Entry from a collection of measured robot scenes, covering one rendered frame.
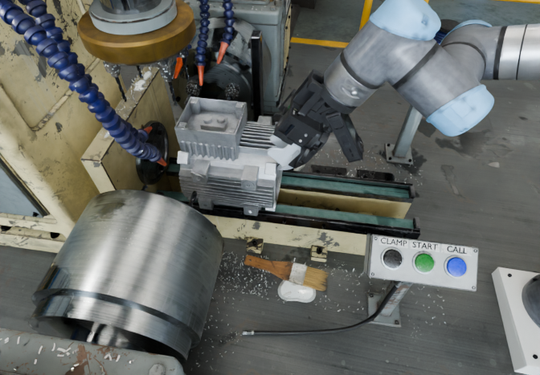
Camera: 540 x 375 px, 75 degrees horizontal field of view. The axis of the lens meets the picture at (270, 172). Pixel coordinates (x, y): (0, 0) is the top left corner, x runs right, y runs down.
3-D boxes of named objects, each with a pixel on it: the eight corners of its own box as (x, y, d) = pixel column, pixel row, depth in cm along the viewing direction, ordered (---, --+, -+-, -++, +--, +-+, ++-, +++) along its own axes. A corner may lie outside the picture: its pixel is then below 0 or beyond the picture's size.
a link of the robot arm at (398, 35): (444, 38, 40) (390, -14, 40) (376, 101, 48) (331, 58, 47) (452, 23, 45) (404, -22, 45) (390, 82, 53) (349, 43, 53)
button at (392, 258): (380, 265, 58) (382, 266, 56) (382, 247, 59) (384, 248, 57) (398, 268, 58) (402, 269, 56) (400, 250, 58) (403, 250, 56)
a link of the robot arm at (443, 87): (508, 78, 48) (450, 22, 48) (493, 119, 41) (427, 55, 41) (460, 110, 54) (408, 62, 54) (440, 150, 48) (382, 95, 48)
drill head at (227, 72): (169, 144, 96) (144, 63, 77) (207, 64, 123) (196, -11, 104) (258, 154, 94) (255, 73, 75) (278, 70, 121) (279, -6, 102)
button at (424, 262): (411, 270, 58) (415, 271, 56) (412, 251, 58) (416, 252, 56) (430, 272, 57) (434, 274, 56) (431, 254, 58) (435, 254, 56)
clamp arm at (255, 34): (251, 133, 88) (247, 36, 68) (254, 125, 89) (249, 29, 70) (265, 134, 87) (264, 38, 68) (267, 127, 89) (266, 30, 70)
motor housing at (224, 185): (187, 214, 80) (169, 157, 66) (210, 156, 93) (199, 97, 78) (273, 226, 78) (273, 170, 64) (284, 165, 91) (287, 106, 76)
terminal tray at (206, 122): (180, 155, 72) (173, 128, 66) (196, 121, 79) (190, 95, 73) (238, 162, 70) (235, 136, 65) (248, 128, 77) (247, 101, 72)
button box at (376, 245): (362, 272, 62) (368, 278, 57) (366, 232, 63) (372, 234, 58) (463, 286, 60) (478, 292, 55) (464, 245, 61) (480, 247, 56)
